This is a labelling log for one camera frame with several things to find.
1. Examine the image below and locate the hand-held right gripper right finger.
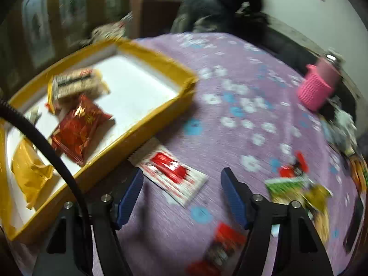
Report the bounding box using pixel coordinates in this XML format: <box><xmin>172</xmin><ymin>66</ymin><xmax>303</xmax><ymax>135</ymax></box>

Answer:
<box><xmin>220</xmin><ymin>167</ymin><xmax>334</xmax><ymax>276</ymax></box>

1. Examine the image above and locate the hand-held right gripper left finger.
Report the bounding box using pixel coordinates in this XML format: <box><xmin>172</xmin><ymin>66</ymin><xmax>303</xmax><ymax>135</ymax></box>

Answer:
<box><xmin>32</xmin><ymin>167</ymin><xmax>144</xmax><ymax>276</ymax></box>

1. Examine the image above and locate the red white snack packet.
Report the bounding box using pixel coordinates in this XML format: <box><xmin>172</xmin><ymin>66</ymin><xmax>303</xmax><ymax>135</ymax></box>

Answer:
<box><xmin>128</xmin><ymin>138</ymin><xmax>209</xmax><ymax>209</ymax></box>

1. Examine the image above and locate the shiny red snack packet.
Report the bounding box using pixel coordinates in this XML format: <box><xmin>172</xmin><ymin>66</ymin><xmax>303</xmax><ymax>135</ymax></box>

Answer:
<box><xmin>50</xmin><ymin>93</ymin><xmax>114</xmax><ymax>166</ymax></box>

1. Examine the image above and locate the large gold snack packet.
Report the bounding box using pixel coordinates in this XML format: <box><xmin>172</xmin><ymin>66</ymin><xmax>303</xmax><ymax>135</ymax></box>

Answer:
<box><xmin>11</xmin><ymin>139</ymin><xmax>55</xmax><ymax>210</ymax></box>

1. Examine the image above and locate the yellow cardboard box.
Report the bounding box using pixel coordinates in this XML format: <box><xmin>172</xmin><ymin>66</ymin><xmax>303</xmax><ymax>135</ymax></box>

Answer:
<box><xmin>0</xmin><ymin>37</ymin><xmax>199</xmax><ymax>242</ymax></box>

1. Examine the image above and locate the cream brown labelled snack packet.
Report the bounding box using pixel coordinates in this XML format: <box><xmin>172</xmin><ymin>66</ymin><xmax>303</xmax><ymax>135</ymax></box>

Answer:
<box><xmin>46</xmin><ymin>67</ymin><xmax>111</xmax><ymax>114</ymax></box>

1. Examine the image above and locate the red dark snack packet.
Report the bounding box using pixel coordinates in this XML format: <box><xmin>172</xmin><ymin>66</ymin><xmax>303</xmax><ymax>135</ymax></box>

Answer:
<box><xmin>187</xmin><ymin>221</ymin><xmax>248</xmax><ymax>276</ymax></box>

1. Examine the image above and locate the small red candy packet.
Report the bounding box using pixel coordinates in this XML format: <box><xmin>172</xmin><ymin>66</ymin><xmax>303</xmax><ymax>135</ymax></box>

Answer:
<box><xmin>278</xmin><ymin>151</ymin><xmax>310</xmax><ymax>179</ymax></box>

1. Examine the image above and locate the black smartphone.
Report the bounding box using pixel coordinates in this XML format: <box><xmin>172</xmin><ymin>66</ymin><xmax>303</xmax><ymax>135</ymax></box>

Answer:
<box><xmin>343</xmin><ymin>195</ymin><xmax>365</xmax><ymax>254</ymax></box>

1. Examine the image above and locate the purple floral tablecloth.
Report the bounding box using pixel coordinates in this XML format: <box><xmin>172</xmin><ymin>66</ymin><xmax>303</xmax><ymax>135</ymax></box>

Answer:
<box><xmin>6</xmin><ymin>32</ymin><xmax>366</xmax><ymax>276</ymax></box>

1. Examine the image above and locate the small grey wrapper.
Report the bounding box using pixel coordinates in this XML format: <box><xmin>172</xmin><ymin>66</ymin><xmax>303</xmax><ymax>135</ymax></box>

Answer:
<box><xmin>27</xmin><ymin>106</ymin><xmax>43</xmax><ymax>123</ymax></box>

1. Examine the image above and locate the orange snack packet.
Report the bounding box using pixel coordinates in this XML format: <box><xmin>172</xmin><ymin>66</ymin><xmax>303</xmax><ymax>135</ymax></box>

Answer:
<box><xmin>349</xmin><ymin>154</ymin><xmax>368</xmax><ymax>196</ymax></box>

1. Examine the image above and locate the clear plastic bag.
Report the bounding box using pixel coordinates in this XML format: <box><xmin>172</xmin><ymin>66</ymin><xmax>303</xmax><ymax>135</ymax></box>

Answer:
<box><xmin>328</xmin><ymin>108</ymin><xmax>358</xmax><ymax>154</ymax></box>

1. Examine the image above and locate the pink flask with knitted sleeve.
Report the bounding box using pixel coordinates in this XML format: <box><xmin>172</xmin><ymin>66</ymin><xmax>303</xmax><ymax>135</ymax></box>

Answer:
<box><xmin>297</xmin><ymin>53</ymin><xmax>343</xmax><ymax>112</ymax></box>

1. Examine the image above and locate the black sofa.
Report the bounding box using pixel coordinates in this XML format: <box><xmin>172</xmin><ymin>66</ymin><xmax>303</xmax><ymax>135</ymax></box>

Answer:
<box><xmin>259</xmin><ymin>14</ymin><xmax>360</xmax><ymax>100</ymax></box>

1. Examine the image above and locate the brown chair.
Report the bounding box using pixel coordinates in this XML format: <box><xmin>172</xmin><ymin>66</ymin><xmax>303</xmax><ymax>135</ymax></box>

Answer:
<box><xmin>130</xmin><ymin>0</ymin><xmax>187</xmax><ymax>39</ymax></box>

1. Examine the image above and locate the wooden glass door cabinet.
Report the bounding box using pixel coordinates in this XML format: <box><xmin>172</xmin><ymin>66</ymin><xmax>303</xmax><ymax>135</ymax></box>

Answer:
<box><xmin>0</xmin><ymin>0</ymin><xmax>133</xmax><ymax>92</ymax></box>

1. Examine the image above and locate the black cable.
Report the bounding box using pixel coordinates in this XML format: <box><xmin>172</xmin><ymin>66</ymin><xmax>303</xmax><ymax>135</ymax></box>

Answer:
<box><xmin>0</xmin><ymin>99</ymin><xmax>92</xmax><ymax>225</ymax></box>

